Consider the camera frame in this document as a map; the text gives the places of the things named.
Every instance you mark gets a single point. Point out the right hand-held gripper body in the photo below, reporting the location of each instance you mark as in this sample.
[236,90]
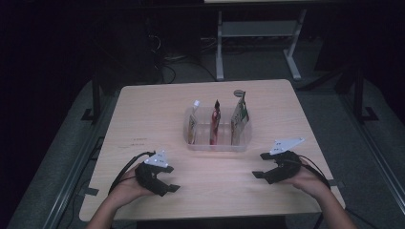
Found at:
[288,167]

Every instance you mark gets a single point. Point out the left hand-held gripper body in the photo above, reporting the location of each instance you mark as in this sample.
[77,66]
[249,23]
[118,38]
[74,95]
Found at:
[151,179]

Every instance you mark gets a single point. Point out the green and white food packet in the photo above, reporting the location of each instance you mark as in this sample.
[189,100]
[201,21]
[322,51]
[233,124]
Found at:
[238,122]

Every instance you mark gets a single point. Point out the clear plastic container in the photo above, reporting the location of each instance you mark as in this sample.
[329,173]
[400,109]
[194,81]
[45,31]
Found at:
[226,140]

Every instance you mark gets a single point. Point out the white spout pouch red top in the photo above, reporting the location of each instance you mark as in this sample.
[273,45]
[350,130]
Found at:
[192,125]

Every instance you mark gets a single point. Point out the red and black snack packet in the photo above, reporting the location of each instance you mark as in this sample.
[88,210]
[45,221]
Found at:
[215,125]

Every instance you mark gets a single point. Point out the person's left hand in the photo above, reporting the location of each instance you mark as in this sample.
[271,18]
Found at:
[127,189]

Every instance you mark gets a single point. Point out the person's right hand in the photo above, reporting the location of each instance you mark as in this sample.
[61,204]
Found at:
[312,184]

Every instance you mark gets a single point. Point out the grey tape strip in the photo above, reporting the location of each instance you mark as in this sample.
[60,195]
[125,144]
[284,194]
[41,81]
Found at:
[89,191]
[337,183]

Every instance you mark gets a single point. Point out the grey round table grommet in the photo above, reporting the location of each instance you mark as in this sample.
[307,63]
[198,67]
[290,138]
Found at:
[237,93]

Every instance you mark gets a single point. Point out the black metal stand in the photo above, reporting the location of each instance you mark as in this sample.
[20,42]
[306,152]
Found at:
[96,101]
[359,95]

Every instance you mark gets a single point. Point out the grey metal floor rail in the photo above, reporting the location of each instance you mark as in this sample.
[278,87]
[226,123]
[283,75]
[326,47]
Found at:
[74,178]
[375,152]

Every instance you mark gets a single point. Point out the white metal table frame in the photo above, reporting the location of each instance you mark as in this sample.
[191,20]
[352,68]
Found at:
[219,47]

